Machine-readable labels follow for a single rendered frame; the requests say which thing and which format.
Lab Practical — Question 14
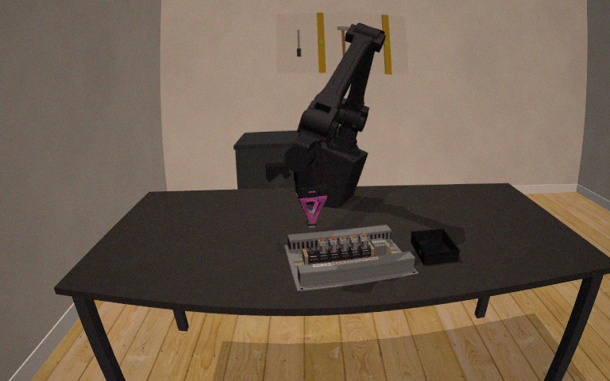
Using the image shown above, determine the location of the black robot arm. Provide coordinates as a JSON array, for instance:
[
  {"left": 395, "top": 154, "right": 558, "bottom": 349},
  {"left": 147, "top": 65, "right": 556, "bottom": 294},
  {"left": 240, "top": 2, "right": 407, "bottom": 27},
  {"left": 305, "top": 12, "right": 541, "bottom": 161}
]
[{"left": 266, "top": 23, "right": 386, "bottom": 190}]

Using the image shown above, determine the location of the tan rectangular block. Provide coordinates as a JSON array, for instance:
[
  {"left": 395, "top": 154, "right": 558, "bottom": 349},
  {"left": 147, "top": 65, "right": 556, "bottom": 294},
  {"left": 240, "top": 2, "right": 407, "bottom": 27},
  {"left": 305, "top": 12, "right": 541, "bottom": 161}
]
[{"left": 302, "top": 238, "right": 390, "bottom": 264}]

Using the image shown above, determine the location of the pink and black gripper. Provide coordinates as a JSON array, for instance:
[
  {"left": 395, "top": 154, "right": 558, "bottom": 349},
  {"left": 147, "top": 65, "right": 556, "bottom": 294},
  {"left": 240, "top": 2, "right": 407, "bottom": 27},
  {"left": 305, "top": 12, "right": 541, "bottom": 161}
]
[{"left": 295, "top": 161, "right": 327, "bottom": 223}]

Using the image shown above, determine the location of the grey plug-in relay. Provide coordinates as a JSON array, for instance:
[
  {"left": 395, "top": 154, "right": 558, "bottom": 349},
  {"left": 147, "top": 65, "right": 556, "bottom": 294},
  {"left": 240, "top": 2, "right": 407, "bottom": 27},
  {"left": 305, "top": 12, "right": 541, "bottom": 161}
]
[
  {"left": 349, "top": 235, "right": 360, "bottom": 252},
  {"left": 339, "top": 237, "right": 349, "bottom": 253},
  {"left": 307, "top": 208, "right": 317, "bottom": 228},
  {"left": 318, "top": 239, "right": 328, "bottom": 256},
  {"left": 329, "top": 237, "right": 338, "bottom": 255},
  {"left": 359, "top": 234, "right": 369, "bottom": 251}
]

